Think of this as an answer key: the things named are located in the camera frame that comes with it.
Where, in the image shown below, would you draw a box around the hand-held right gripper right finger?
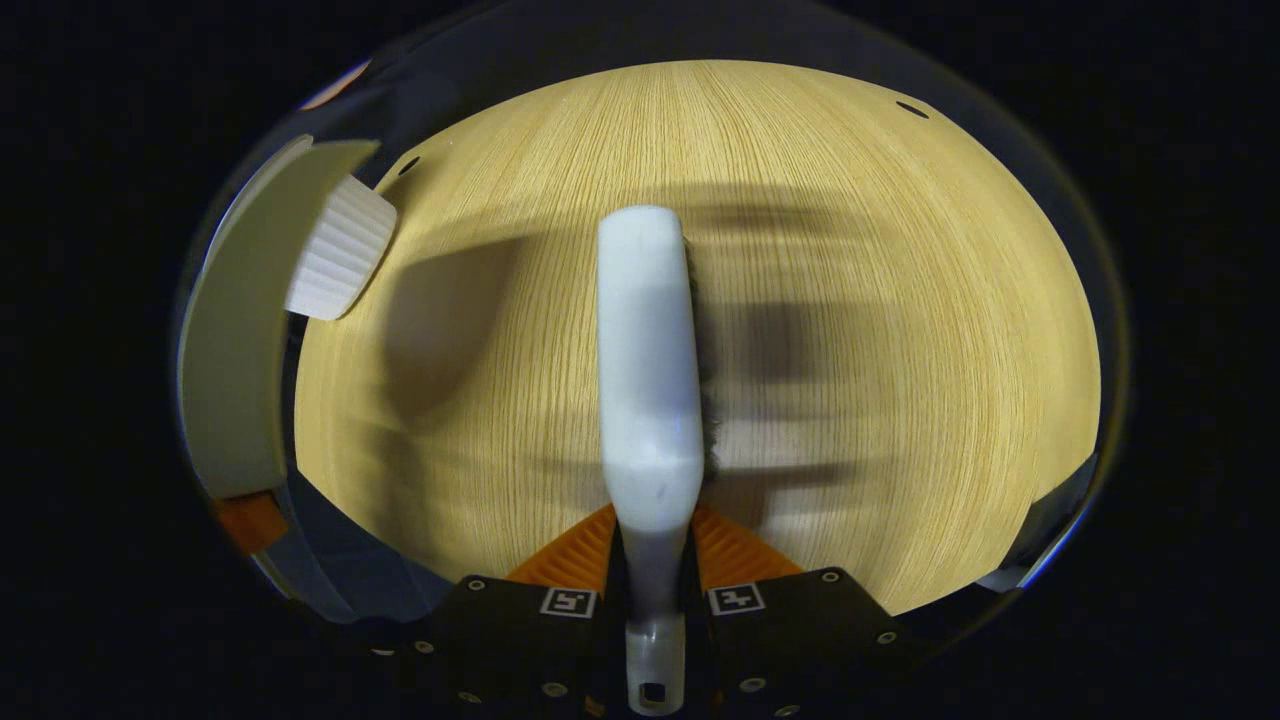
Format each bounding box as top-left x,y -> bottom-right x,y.
683,503 -> 906,720

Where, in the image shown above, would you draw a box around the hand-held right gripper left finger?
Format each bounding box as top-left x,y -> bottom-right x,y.
418,503 -> 633,720

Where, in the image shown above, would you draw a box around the grey plastic dustpan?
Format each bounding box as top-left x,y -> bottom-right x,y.
178,138 -> 383,501

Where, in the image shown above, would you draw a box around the white ribbed garbage bin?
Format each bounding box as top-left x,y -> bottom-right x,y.
285,177 -> 398,321

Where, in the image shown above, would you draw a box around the small grey broom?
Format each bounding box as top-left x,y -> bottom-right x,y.
597,205 -> 723,717

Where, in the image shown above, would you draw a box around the wooden desktop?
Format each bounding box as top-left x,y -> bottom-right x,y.
293,58 -> 1101,616

